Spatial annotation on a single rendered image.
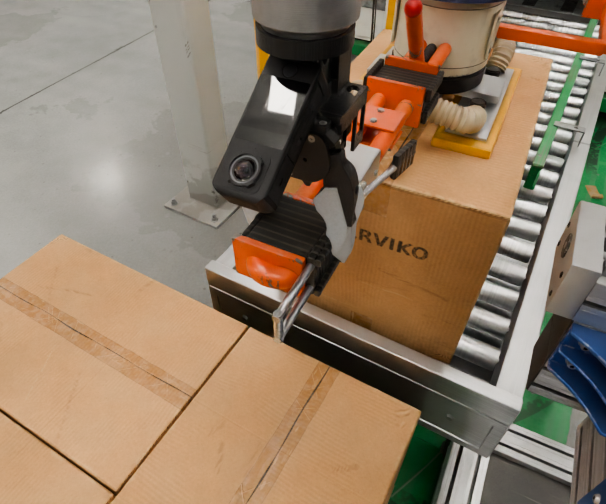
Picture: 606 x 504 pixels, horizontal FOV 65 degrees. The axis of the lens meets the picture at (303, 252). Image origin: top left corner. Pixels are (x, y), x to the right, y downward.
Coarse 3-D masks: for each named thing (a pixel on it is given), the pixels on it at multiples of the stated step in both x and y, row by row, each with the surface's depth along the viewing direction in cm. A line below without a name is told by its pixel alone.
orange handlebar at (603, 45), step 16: (512, 32) 83; (528, 32) 82; (544, 32) 82; (448, 48) 78; (560, 48) 82; (576, 48) 81; (592, 48) 80; (384, 96) 66; (368, 112) 62; (384, 112) 62; (400, 112) 62; (368, 128) 64; (384, 128) 59; (400, 128) 62; (368, 144) 62; (384, 144) 58; (304, 192) 51; (256, 272) 43; (272, 272) 43; (288, 272) 43; (272, 288) 44
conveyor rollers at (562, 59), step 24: (528, 24) 231; (552, 24) 228; (576, 24) 229; (528, 48) 213; (552, 48) 209; (552, 72) 191; (552, 96) 179; (576, 96) 182; (552, 144) 155; (528, 168) 145; (552, 168) 149; (528, 192) 139; (552, 192) 137; (528, 216) 134; (504, 240) 123; (528, 240) 129; (504, 264) 117; (504, 288) 111; (480, 312) 106; (504, 336) 105; (480, 360) 100
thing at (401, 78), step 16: (400, 64) 70; (416, 64) 69; (432, 64) 68; (368, 80) 66; (384, 80) 65; (400, 80) 68; (416, 80) 68; (432, 80) 68; (368, 96) 67; (400, 96) 65; (416, 96) 64; (432, 96) 65; (416, 112) 66
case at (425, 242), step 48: (384, 48) 110; (528, 96) 94; (528, 144) 82; (384, 192) 76; (432, 192) 73; (480, 192) 73; (384, 240) 83; (432, 240) 78; (480, 240) 74; (336, 288) 97; (384, 288) 91; (432, 288) 85; (480, 288) 80; (384, 336) 101; (432, 336) 94
